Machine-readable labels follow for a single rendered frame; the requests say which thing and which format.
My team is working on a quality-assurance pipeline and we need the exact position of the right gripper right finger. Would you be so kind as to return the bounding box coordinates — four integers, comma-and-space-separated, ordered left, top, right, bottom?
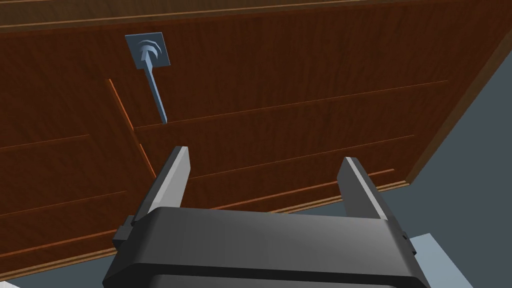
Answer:
336, 156, 390, 221

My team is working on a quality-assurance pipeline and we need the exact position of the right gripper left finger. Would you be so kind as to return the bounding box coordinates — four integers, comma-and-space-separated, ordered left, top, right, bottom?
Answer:
133, 145, 191, 223

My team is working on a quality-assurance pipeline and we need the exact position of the brown wooden door leaf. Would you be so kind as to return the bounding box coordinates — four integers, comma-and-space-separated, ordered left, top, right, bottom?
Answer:
0, 0, 512, 281

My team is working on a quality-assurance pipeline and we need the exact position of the blue-grey lever door handle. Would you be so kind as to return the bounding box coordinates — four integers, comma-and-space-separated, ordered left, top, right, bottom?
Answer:
124, 31, 172, 125

